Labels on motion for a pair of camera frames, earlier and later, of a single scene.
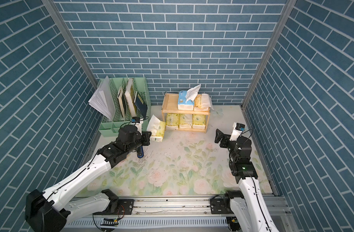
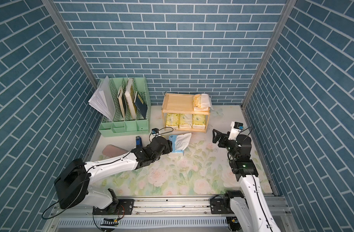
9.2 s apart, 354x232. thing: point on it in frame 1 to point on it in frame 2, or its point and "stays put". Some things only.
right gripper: x=222 y=136 stays put
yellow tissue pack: x=185 y=121 stays put
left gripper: x=146 y=137 to x=168 y=147
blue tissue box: x=186 y=98 to x=180 y=142
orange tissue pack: x=202 y=102 stays put
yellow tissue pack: x=172 y=121 stays put
